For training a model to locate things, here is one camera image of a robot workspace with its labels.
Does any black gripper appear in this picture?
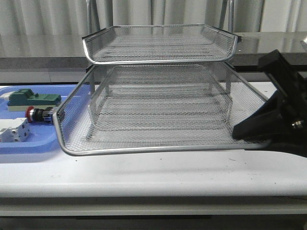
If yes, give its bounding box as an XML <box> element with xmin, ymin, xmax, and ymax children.
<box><xmin>232</xmin><ymin>49</ymin><xmax>307</xmax><ymax>157</ymax></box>

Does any silver mesh tray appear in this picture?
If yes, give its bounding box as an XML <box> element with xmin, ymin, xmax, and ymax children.
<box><xmin>89</xmin><ymin>65</ymin><xmax>233</xmax><ymax>141</ymax></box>
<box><xmin>82</xmin><ymin>24</ymin><xmax>240</xmax><ymax>65</ymax></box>
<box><xmin>53</xmin><ymin>62</ymin><xmax>268</xmax><ymax>156</ymax></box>

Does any red emergency stop button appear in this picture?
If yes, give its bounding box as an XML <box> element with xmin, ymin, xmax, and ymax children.
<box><xmin>25</xmin><ymin>106</ymin><xmax>58</xmax><ymax>125</ymax></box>

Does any silver mesh bottom tray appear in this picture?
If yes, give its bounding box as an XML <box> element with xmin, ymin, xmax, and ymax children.
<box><xmin>89</xmin><ymin>65</ymin><xmax>233</xmax><ymax>141</ymax></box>

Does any silver mesh top tray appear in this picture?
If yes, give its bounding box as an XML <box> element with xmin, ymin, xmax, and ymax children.
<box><xmin>82</xmin><ymin>24</ymin><xmax>240</xmax><ymax>65</ymax></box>

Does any white circuit breaker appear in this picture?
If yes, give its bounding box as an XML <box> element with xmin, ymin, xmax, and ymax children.
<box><xmin>0</xmin><ymin>118</ymin><xmax>30</xmax><ymax>142</ymax></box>

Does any grey stone counter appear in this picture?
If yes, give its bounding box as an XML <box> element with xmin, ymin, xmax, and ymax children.
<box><xmin>0</xmin><ymin>32</ymin><xmax>307</xmax><ymax>85</ymax></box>

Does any silver metal rack frame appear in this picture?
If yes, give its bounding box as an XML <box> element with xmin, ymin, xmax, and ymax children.
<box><xmin>85</xmin><ymin>0</ymin><xmax>242</xmax><ymax>142</ymax></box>

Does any green and beige switch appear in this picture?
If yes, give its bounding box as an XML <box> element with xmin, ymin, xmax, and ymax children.
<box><xmin>7</xmin><ymin>89</ymin><xmax>61</xmax><ymax>112</ymax></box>

